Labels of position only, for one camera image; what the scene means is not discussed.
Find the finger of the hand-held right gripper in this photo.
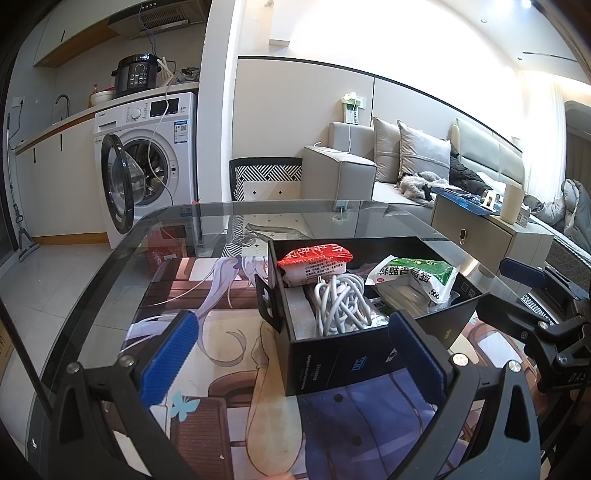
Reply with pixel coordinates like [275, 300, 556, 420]
[475, 294, 563, 343]
[499, 257, 576, 304]

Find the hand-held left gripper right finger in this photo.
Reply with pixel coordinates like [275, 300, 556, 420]
[388, 310, 543, 480]

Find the blue tray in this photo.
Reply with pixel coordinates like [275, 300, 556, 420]
[431, 186, 504, 217]

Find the black cardboard box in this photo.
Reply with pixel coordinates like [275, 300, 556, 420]
[255, 236, 485, 398]

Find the large grey cushion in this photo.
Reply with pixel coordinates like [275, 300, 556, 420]
[397, 121, 452, 183]

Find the grey furry cloth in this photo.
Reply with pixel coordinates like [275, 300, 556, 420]
[398, 171, 451, 206]

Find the white kitchen counter cabinet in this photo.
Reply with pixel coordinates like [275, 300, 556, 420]
[16, 108, 112, 245]

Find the white charging cable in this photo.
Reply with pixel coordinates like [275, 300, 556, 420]
[147, 69, 178, 206]

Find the white foam pad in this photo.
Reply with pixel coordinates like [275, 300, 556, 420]
[283, 286, 324, 342]

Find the red snack packet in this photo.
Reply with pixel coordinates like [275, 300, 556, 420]
[277, 244, 354, 286]

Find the striped floor rug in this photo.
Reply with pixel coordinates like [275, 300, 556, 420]
[519, 293, 555, 324]

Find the printed desk mat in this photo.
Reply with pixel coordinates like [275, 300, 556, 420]
[124, 249, 522, 480]

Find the floor mop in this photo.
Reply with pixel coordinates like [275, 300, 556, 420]
[4, 113, 42, 261]

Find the steel range hood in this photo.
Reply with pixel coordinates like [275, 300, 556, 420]
[107, 0, 208, 38]

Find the white upper kitchen cabinet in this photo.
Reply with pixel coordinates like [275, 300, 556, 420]
[33, 0, 144, 68]

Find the black pressure cooker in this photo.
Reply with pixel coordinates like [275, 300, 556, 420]
[112, 54, 161, 97]

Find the white washing machine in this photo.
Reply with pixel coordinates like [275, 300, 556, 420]
[92, 92, 199, 247]

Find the red bag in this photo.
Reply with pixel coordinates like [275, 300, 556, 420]
[147, 224, 190, 261]

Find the white rope bundle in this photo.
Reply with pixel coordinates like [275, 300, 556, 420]
[314, 272, 386, 337]

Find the white cylinder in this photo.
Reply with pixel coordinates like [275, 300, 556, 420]
[501, 182, 525, 224]

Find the black patterned chair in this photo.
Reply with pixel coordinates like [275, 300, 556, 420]
[229, 157, 304, 202]

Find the wall socket with chargers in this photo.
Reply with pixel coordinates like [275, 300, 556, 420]
[341, 92, 366, 125]

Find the green and white packet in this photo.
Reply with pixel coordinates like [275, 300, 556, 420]
[366, 255, 459, 306]

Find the beige sofa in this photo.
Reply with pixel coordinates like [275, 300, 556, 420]
[301, 121, 462, 217]

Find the small grey cushion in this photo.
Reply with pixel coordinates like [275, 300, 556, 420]
[372, 116, 402, 183]

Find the beige side cabinet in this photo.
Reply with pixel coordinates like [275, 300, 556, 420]
[430, 189, 555, 268]

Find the black jacket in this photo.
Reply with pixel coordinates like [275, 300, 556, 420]
[448, 141, 495, 195]

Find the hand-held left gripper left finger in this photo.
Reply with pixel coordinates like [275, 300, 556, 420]
[48, 310, 200, 480]

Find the grey upholstered bed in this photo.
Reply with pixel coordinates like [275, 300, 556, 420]
[450, 99, 591, 278]

